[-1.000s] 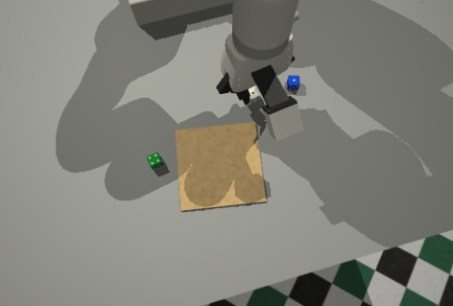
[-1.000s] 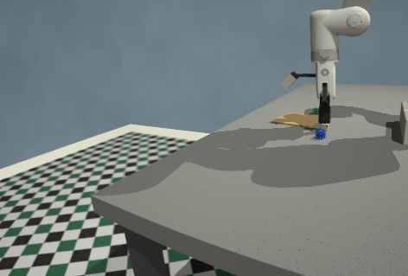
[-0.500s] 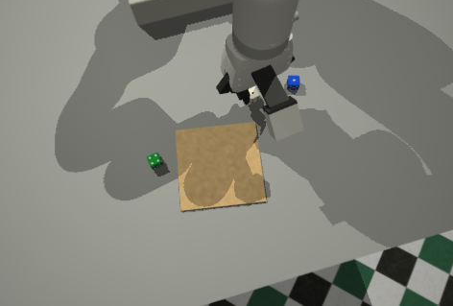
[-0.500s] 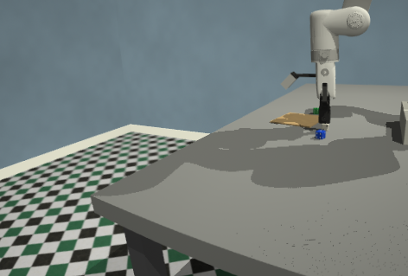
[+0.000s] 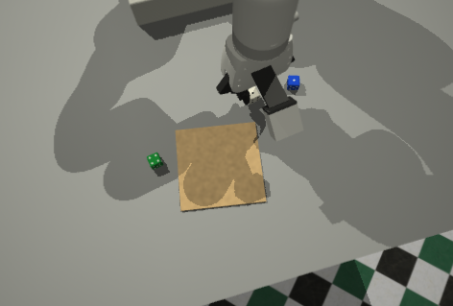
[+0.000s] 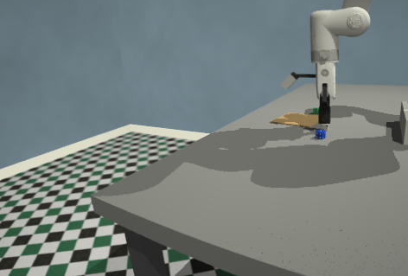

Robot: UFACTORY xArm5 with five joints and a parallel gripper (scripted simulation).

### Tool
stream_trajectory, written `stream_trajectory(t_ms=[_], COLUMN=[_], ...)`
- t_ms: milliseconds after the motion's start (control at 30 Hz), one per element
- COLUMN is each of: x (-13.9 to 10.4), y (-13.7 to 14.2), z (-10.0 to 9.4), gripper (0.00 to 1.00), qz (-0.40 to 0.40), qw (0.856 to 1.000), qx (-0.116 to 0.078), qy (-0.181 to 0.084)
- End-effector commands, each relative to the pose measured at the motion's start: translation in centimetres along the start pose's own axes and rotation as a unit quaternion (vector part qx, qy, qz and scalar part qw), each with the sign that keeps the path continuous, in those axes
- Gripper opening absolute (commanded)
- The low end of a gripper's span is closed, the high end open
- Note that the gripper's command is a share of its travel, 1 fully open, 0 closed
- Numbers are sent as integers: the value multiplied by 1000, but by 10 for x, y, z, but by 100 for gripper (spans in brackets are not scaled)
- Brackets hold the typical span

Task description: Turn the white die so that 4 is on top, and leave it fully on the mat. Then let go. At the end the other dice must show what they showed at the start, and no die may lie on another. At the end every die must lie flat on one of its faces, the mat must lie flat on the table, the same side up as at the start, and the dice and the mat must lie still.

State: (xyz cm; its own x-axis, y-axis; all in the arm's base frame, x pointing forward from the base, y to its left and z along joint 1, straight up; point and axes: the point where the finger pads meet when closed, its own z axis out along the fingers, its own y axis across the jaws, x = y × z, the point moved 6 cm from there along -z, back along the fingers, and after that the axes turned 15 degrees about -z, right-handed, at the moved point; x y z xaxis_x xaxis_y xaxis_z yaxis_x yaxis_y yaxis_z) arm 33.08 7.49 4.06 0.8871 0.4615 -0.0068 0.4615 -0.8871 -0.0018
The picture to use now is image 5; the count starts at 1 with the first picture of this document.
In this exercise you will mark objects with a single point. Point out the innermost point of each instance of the green die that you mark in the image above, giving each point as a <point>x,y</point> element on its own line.
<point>154,160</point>

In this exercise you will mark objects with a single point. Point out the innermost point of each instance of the tan square mat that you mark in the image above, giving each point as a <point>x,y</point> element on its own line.
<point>219,166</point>

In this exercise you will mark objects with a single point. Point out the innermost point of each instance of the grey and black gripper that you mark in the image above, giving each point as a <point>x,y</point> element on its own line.
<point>237,69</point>

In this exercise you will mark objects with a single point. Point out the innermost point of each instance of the white die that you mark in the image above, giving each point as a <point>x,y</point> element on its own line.
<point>254,95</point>

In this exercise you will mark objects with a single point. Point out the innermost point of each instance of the blue die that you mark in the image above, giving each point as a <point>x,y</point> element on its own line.
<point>293,82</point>

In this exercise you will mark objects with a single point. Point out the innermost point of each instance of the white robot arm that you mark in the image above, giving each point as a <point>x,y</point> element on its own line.
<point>260,31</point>

